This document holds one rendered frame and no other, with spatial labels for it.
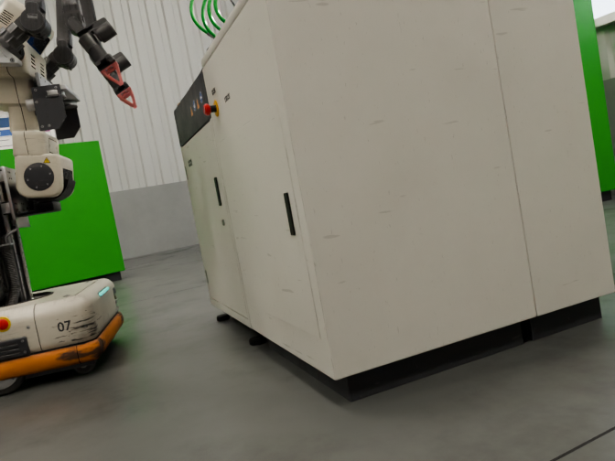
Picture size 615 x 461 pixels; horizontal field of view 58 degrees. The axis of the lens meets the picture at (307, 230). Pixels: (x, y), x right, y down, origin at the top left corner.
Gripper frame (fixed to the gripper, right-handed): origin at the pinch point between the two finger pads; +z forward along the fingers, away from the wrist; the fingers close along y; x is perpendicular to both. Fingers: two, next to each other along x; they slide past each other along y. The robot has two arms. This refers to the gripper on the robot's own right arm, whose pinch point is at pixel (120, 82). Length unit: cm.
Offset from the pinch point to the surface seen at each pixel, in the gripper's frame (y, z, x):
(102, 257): 322, 34, 101
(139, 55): 668, -186, -68
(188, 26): 689, -186, -158
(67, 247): 311, 9, 116
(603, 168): 172, 215, -259
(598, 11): 235, 125, -382
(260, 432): -92, 99, 25
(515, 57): -81, 70, -80
